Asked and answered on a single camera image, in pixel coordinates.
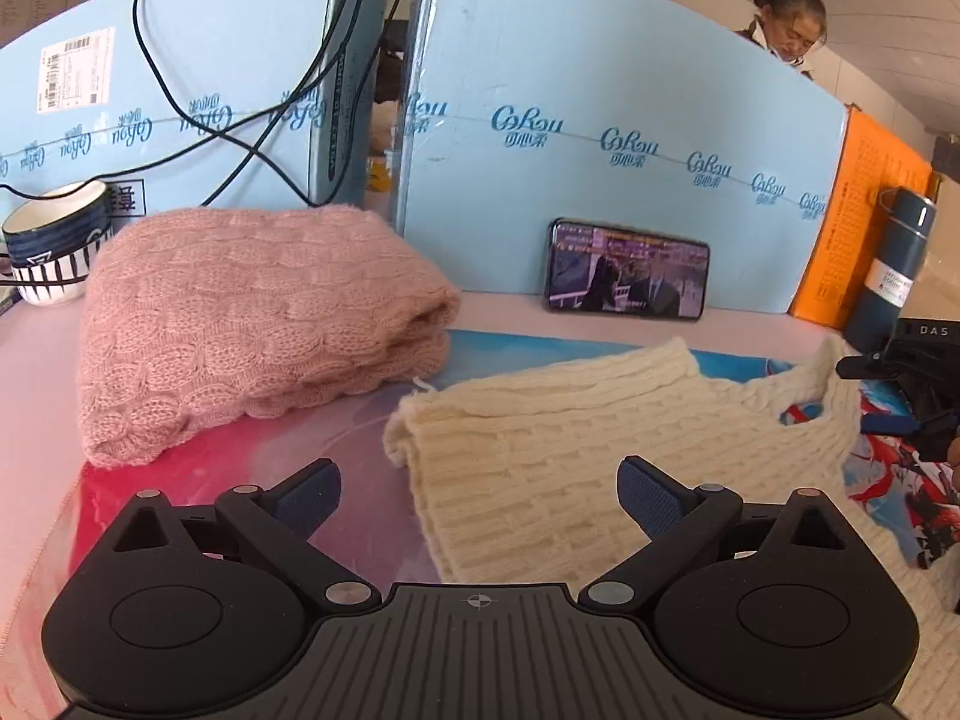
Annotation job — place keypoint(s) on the blue and white ceramic mug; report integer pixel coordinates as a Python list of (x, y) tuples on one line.
[(56, 240)]

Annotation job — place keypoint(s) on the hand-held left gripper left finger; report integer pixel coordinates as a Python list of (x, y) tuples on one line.
[(309, 496)]

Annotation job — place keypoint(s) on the light blue cardboard box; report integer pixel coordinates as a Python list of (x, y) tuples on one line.
[(600, 90), (225, 37)]

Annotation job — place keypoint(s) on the white knitted sweater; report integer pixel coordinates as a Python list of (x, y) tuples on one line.
[(555, 457)]

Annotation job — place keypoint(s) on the pink knitted sweater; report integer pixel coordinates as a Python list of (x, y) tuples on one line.
[(247, 315)]

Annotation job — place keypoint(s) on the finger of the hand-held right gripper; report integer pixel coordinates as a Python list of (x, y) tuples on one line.
[(861, 367)]

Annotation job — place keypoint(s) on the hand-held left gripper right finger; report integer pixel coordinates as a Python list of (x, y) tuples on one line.
[(649, 496)]

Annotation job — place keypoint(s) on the orange cardboard box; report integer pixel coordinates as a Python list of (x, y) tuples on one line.
[(851, 217)]

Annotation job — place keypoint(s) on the colourful printed table mat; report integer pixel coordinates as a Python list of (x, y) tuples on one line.
[(352, 439)]

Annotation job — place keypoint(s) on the black smartphone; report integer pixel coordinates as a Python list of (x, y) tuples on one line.
[(626, 271)]

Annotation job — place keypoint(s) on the dark blue thermos bottle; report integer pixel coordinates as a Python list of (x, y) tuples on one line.
[(892, 262)]

